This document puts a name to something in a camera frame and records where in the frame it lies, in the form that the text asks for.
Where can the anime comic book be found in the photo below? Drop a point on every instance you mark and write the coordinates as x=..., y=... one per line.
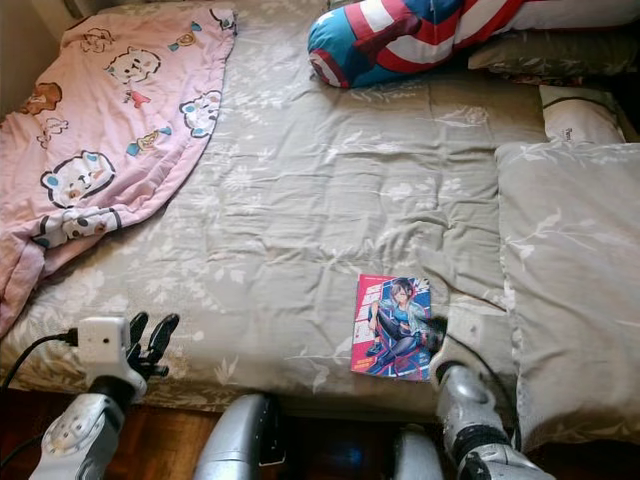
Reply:
x=390, y=325

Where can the large grey floral pillow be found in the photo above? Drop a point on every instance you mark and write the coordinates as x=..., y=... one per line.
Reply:
x=570, y=280

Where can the pink cartoon blanket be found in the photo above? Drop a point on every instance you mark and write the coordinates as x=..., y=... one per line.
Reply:
x=100, y=130

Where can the silver robot right leg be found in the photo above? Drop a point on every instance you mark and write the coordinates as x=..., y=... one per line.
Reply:
x=415, y=462

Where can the bed with grey floral sheet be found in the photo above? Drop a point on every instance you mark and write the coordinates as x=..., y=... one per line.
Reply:
x=320, y=200

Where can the small white pillow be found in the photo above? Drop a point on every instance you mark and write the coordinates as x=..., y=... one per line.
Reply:
x=575, y=120

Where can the Captain America bolster pillow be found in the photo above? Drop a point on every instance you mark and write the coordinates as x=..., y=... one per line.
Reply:
x=380, y=45

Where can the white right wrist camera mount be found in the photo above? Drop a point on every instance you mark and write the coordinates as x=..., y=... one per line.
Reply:
x=468, y=340

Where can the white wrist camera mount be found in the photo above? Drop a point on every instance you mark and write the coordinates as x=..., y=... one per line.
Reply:
x=468, y=340
x=105, y=345

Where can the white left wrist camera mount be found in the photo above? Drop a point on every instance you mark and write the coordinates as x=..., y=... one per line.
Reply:
x=105, y=345

